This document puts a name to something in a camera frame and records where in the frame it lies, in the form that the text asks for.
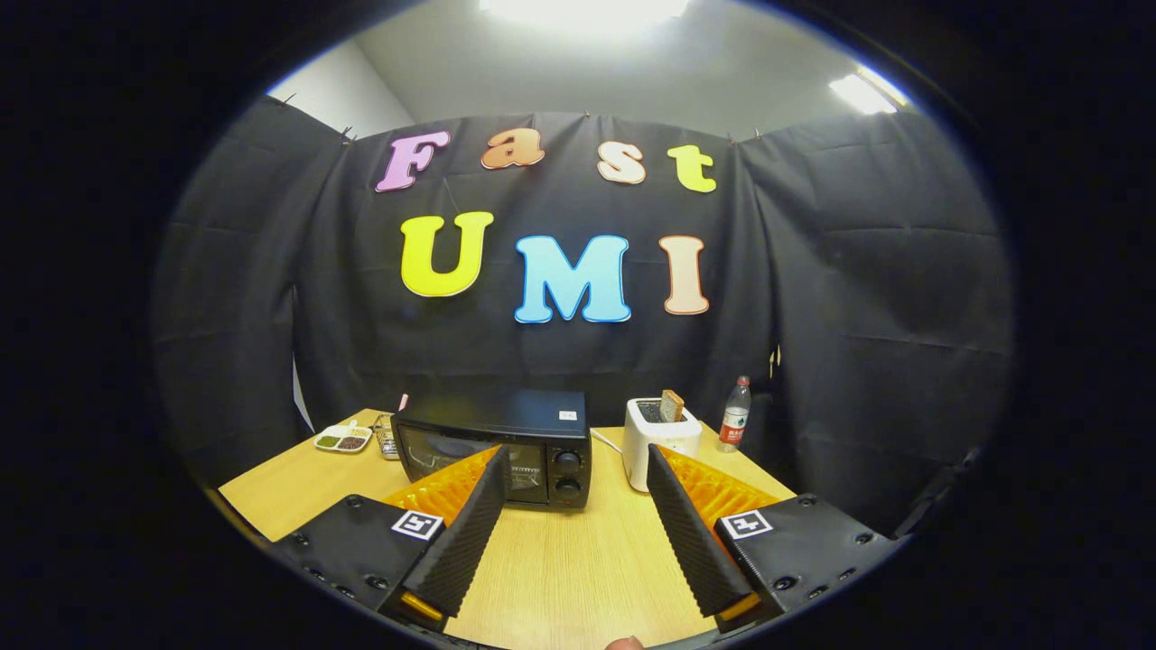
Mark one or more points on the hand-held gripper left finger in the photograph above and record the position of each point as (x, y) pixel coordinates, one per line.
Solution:
(465, 542)

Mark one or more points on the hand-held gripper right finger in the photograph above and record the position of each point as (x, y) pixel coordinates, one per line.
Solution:
(691, 542)

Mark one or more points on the white pop-up toaster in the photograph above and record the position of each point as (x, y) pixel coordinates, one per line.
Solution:
(675, 441)

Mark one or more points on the small ceiling light panel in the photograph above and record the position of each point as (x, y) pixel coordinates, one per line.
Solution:
(862, 93)

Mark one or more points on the brown bread slice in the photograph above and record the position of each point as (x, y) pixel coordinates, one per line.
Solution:
(672, 406)

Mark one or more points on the white divided condiment dish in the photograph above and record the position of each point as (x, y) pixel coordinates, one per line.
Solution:
(343, 440)

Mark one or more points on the large ceiling light panel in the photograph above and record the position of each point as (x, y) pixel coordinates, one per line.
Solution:
(587, 11)

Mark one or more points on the black toaster oven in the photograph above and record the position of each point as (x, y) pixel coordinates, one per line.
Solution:
(551, 424)

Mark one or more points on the clear water bottle red label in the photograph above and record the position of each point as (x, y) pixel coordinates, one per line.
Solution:
(734, 424)

